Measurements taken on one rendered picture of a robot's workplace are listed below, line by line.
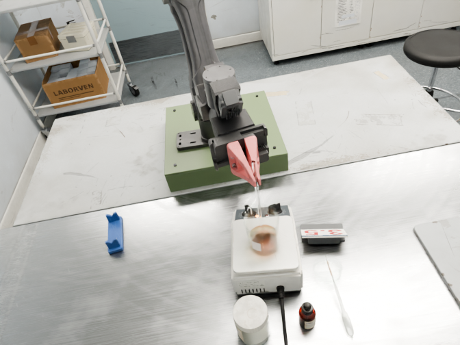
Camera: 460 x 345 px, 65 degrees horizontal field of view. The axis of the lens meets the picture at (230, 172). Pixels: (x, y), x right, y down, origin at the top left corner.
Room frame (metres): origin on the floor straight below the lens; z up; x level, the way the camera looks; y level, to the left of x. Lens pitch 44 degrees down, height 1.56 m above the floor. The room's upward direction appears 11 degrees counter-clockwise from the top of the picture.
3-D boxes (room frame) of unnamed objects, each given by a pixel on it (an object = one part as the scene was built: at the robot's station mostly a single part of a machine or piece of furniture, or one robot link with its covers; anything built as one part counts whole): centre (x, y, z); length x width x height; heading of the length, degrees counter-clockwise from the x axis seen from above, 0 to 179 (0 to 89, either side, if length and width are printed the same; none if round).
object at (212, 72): (0.60, -0.01, 1.20); 0.12 x 0.09 x 0.12; 9
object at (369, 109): (0.89, -0.03, 0.45); 1.20 x 0.48 x 0.90; 89
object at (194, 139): (0.77, 0.02, 1.00); 0.20 x 0.07 x 0.08; 87
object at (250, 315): (0.27, 0.01, 0.94); 0.06 x 0.06 x 0.08
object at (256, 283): (0.42, -0.04, 0.94); 0.22 x 0.13 x 0.08; 172
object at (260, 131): (0.51, -0.02, 1.16); 0.10 x 0.07 x 0.07; 98
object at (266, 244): (0.39, -0.04, 1.03); 0.07 x 0.06 x 0.08; 7
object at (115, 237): (0.55, 0.29, 0.92); 0.10 x 0.03 x 0.04; 6
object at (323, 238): (0.44, -0.17, 0.92); 0.09 x 0.06 x 0.04; 78
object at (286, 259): (0.39, -0.04, 0.98); 0.12 x 0.12 x 0.01; 82
